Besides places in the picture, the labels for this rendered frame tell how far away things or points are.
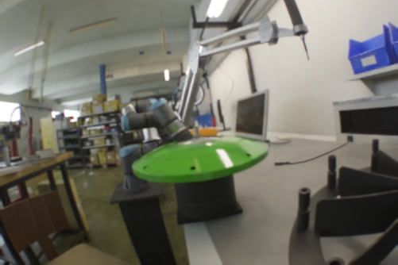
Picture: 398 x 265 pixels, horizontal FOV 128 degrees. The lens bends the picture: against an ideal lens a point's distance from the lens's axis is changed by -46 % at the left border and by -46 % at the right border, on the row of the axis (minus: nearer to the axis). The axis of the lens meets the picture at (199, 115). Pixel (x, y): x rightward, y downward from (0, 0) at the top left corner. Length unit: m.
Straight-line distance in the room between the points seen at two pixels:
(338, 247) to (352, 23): 1.01
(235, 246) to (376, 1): 1.09
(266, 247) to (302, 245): 0.11
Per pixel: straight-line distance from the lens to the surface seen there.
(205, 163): 0.28
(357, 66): 0.84
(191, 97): 0.90
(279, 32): 0.62
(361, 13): 1.09
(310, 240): 0.24
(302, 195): 0.22
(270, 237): 0.35
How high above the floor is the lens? 1.14
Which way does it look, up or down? 1 degrees up
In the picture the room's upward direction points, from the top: 8 degrees counter-clockwise
